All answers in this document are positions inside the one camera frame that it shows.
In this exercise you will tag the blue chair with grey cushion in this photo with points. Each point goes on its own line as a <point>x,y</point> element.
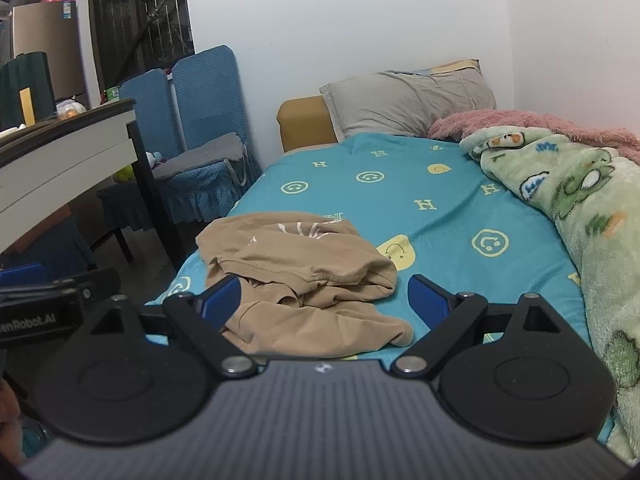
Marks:
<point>210,105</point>

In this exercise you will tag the pink fluffy blanket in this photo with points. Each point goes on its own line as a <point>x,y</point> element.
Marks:
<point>525,122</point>

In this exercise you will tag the bed with teal smiley sheet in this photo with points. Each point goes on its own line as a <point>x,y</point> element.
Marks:
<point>425,210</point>

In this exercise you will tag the dark window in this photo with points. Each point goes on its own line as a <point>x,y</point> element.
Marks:
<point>140,15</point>

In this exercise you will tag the dark green bag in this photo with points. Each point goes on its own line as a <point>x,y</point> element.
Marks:
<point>22,72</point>

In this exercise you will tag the small plush toy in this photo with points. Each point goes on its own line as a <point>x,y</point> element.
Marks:
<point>156,159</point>

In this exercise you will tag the white table with black legs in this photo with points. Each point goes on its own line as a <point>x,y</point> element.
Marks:
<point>65,155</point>

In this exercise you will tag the green cartoon printed blanket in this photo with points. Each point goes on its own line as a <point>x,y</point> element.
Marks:
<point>585,200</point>

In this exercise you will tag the tan sweatshirt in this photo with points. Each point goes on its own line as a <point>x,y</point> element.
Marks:
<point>300,265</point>

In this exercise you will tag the grey pillow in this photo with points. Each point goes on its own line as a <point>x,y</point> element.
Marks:
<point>400,105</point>

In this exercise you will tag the blue covered chair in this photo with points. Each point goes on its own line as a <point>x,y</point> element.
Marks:
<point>50,245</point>
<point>147,105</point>

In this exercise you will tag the green can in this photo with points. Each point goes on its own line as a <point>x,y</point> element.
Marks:
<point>111,94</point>

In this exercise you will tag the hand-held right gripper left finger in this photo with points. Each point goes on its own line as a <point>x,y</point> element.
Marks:
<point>222,302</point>

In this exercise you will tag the tan pillow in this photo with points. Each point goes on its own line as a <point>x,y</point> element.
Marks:
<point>452,66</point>

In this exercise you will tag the brown cardboard box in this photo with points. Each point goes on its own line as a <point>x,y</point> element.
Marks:
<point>50,45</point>

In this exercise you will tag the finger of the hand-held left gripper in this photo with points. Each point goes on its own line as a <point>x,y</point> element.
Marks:
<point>22,275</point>

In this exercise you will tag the green ball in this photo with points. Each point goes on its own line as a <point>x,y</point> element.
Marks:
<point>123,174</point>

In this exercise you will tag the tan bed headboard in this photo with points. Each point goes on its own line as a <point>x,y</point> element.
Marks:
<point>305,122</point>

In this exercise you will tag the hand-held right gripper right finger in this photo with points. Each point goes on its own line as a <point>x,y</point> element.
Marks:
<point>427,302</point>

